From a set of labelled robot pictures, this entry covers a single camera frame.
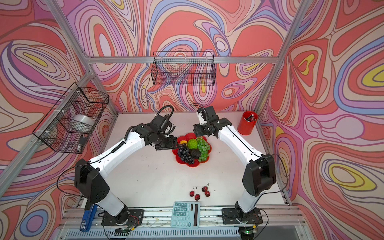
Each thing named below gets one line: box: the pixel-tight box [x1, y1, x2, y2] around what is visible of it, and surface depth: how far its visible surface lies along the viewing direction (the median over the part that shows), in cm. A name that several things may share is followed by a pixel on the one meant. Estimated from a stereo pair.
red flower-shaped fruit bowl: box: [172, 133, 192, 168], surface depth 94 cm
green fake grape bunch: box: [196, 136, 211, 162], surface depth 93 cm
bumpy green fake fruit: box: [187, 138, 198, 150], surface depth 97 cm
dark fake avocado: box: [189, 148, 201, 160], surface depth 93 cm
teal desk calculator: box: [170, 200, 201, 229], surface depth 74 cm
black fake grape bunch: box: [178, 143, 195, 165], surface depth 93 cm
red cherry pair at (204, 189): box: [201, 183, 211, 197], surface depth 82 cm
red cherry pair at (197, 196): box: [189, 186, 200, 201], surface depth 81 cm
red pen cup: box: [237, 110, 259, 136], surface depth 103 cm
